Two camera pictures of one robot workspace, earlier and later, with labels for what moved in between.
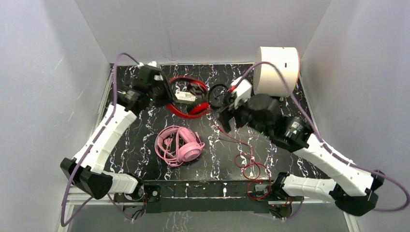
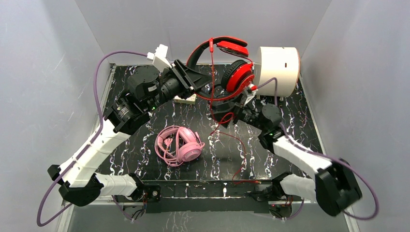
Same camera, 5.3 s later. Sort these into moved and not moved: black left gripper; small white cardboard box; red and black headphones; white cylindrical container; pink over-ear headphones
Moved: red and black headphones; black left gripper
Not moved: small white cardboard box; pink over-ear headphones; white cylindrical container
